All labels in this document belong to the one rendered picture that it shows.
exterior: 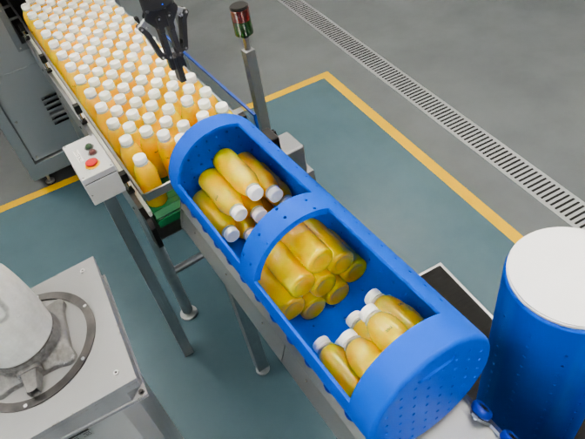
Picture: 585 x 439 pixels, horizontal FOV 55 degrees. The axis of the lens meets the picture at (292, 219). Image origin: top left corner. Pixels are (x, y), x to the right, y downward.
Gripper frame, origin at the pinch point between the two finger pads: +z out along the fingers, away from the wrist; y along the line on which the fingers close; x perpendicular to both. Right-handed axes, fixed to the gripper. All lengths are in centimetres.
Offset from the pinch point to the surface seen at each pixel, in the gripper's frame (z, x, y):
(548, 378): 54, 95, -34
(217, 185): 23.8, 18.9, 5.0
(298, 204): 13.4, 47.7, -2.7
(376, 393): 18, 89, 10
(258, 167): 24.1, 19.7, -7.0
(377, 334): 21, 79, 1
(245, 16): 14, -37, -37
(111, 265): 137, -92, 39
